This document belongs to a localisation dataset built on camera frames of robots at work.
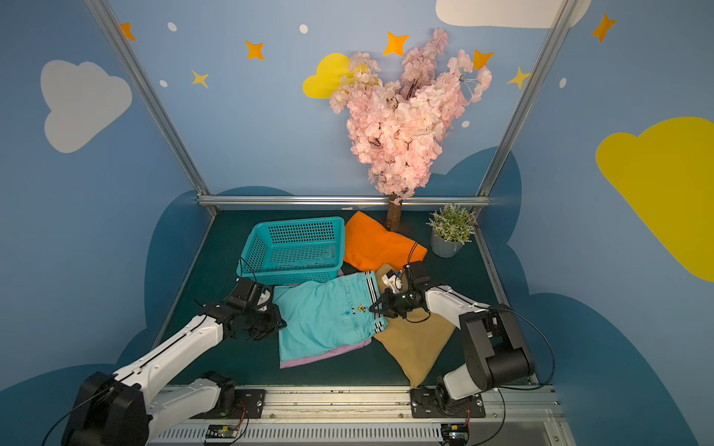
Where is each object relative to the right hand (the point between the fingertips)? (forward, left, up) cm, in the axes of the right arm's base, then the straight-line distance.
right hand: (376, 307), depth 87 cm
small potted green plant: (+27, -25, +11) cm, 38 cm away
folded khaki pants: (-11, -12, -3) cm, 16 cm away
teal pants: (-3, +16, -1) cm, 16 cm away
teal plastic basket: (+24, +32, -5) cm, 40 cm away
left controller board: (-35, +39, -6) cm, 53 cm away
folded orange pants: (+28, +4, -5) cm, 29 cm away
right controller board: (-31, -22, -8) cm, 39 cm away
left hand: (-6, +27, 0) cm, 28 cm away
